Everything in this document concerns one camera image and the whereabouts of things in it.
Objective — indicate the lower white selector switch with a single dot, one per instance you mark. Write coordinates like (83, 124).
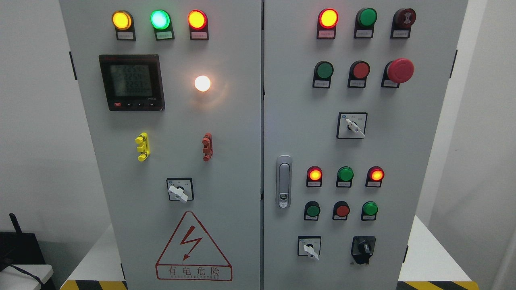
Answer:
(309, 246)

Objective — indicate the white lit indicator lamp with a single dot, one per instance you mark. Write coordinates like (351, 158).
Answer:
(202, 83)

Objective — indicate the left white selector switch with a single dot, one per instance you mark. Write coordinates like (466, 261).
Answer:
(180, 189)

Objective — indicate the green lit indicator light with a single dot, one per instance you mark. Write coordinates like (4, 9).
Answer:
(161, 22)

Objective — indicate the black rotary knob switch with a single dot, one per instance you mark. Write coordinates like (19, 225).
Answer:
(362, 249)

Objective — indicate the white selector switch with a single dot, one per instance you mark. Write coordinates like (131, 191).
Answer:
(351, 125)
(309, 246)
(180, 189)

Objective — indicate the red terminal connector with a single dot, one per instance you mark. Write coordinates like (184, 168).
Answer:
(207, 147)

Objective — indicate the red lit indicator lower left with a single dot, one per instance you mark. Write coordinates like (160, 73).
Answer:
(314, 177)

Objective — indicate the red electric hazard warning sticker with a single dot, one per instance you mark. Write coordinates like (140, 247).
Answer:
(192, 254)

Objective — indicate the red emergency stop button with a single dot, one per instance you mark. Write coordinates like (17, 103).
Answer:
(397, 72)

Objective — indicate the red push button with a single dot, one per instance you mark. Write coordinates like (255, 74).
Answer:
(359, 72)
(341, 210)

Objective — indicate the black device with antenna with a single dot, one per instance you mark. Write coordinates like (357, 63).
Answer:
(19, 248)

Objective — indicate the green indicator lower middle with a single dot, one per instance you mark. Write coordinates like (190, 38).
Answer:
(345, 177)

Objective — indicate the yellow terminal connector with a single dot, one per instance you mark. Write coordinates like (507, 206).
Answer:
(143, 148)

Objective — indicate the green indicator top right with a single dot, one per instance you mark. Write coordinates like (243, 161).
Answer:
(364, 23)

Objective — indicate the red lit indicator top right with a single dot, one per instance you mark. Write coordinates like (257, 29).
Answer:
(327, 24)

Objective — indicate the green push button upper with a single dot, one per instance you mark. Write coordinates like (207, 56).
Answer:
(323, 72)

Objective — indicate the silver cabinet door handle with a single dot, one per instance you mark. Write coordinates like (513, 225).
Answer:
(283, 181)

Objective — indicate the black digital power meter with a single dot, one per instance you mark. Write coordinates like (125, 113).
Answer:
(132, 82)

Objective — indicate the red indicator lower right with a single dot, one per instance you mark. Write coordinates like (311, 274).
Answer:
(374, 178)

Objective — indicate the green push button lower left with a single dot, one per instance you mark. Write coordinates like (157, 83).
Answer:
(311, 211)

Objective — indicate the red lit indicator light left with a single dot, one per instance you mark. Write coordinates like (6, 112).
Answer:
(198, 25)

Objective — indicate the upper right white selector switch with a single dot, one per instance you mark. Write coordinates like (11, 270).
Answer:
(351, 125)

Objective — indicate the red push button lower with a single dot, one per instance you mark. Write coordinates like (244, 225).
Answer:
(341, 210)

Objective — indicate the green push button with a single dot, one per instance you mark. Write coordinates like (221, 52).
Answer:
(311, 211)
(369, 211)
(323, 72)

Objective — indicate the grey electrical control cabinet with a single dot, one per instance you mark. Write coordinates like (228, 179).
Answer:
(260, 58)

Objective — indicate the yellow indicator light top left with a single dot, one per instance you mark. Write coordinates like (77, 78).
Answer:
(124, 25)

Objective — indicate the dark red buzzer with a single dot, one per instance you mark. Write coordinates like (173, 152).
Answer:
(403, 19)

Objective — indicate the green push button lower right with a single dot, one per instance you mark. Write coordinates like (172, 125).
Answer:
(369, 211)

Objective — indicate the red push button upper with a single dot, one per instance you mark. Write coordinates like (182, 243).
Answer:
(359, 72)

